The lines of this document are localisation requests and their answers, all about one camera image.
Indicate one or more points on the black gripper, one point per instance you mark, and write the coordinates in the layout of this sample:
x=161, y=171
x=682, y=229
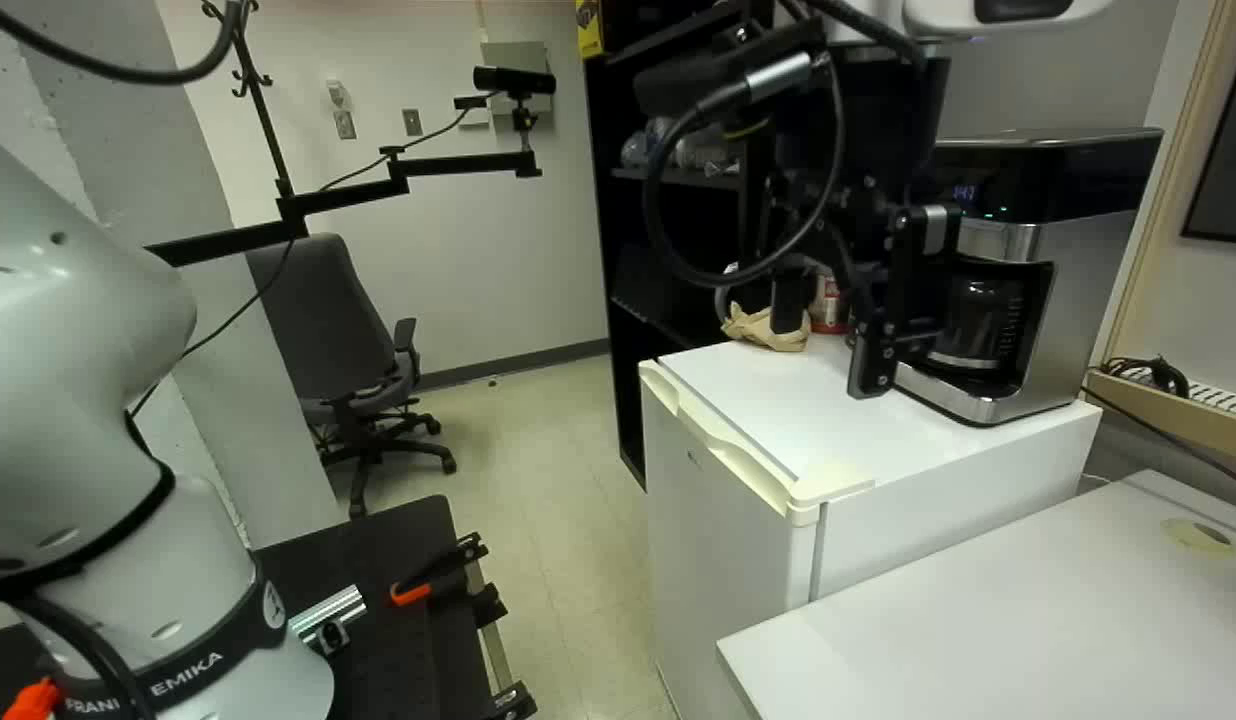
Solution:
x=912, y=264

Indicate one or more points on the black and silver coffee maker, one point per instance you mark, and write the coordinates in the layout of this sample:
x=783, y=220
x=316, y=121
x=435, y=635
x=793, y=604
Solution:
x=1090, y=201

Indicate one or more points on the beige crumpled bag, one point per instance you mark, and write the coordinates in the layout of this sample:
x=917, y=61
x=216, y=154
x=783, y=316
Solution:
x=762, y=327

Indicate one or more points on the white mini fridge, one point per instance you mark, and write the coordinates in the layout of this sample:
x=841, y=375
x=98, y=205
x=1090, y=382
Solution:
x=778, y=452

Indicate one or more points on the black item on ledge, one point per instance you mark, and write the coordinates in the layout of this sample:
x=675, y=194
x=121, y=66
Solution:
x=1147, y=375

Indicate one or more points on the wood framed board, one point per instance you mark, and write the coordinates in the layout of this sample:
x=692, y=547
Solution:
x=1148, y=264

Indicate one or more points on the white ribbed item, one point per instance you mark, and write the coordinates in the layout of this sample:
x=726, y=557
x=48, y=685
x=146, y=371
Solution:
x=1222, y=398

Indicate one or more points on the yellow sign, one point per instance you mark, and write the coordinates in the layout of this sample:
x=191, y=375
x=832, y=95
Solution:
x=590, y=28

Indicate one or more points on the black office chair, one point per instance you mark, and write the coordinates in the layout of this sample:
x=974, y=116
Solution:
x=330, y=332

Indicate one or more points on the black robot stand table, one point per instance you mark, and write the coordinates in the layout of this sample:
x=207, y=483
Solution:
x=390, y=652

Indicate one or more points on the black stand pole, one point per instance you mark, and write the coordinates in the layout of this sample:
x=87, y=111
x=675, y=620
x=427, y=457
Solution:
x=272, y=132

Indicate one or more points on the black camera on mount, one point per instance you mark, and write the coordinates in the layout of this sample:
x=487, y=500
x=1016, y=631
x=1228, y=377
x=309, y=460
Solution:
x=513, y=83

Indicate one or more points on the white wall outlet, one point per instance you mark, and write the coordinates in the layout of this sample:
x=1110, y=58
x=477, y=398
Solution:
x=414, y=121

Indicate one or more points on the white wall switch plate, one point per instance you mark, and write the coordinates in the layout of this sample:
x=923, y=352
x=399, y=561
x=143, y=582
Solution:
x=341, y=111

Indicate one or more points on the silver metal bracket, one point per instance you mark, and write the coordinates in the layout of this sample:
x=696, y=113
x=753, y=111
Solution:
x=326, y=613

